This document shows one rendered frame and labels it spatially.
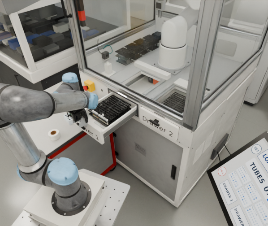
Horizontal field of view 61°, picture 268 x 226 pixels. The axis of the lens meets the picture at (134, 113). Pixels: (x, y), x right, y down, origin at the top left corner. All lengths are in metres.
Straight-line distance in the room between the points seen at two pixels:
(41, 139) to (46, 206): 0.54
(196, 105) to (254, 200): 0.49
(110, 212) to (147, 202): 0.91
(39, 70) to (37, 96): 1.32
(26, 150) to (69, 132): 0.66
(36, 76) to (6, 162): 1.02
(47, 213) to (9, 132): 0.47
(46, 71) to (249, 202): 1.75
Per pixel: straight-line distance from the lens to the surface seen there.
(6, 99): 0.75
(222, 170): 1.09
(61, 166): 1.04
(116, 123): 1.43
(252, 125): 2.94
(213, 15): 0.99
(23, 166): 1.07
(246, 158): 1.04
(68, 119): 1.64
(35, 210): 1.23
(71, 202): 1.14
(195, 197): 2.17
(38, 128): 1.71
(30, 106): 0.75
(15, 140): 0.93
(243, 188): 1.02
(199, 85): 1.13
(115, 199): 1.26
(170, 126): 1.36
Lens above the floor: 1.86
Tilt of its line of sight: 41 degrees down
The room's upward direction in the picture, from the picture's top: 2 degrees counter-clockwise
